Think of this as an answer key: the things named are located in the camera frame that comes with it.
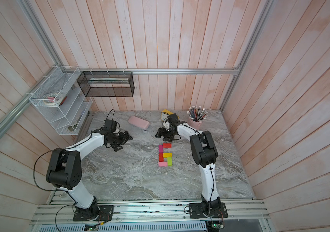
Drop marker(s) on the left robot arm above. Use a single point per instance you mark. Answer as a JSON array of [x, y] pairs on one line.
[[65, 167]]

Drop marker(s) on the yellow block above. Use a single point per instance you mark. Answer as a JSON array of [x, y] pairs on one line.
[[167, 155]]

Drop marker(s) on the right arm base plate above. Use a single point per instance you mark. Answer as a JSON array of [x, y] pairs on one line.
[[202, 210]]

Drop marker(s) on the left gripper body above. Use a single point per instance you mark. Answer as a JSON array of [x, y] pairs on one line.
[[117, 140]]

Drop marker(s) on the black mesh wall basket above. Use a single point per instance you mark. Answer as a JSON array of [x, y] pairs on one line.
[[106, 84]]

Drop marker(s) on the red block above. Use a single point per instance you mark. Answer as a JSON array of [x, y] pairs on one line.
[[161, 157], [167, 145]]

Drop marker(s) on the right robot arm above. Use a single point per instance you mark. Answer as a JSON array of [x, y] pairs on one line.
[[204, 153]]

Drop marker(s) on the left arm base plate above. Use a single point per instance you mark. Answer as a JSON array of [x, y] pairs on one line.
[[94, 213]]

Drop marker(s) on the tape roll on shelf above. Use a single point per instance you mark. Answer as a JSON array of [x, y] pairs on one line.
[[53, 99]]

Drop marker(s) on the pink pencil case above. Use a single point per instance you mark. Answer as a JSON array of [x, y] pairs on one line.
[[138, 122]]

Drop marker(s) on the pink pencil cup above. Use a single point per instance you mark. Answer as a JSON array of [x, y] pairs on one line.
[[194, 124]]

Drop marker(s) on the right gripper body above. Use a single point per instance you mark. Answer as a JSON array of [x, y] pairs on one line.
[[167, 134]]

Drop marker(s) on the white wire shelf rack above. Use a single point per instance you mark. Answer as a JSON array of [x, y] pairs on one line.
[[68, 117]]

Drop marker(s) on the aluminium front rail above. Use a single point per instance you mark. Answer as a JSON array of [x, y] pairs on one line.
[[61, 211]]

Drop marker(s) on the yellow alarm clock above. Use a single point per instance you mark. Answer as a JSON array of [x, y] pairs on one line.
[[165, 113]]

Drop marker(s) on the magenta block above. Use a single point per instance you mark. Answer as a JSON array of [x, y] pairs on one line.
[[160, 149]]

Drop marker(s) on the pink block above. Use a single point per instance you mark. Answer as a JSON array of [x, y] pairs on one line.
[[162, 163]]

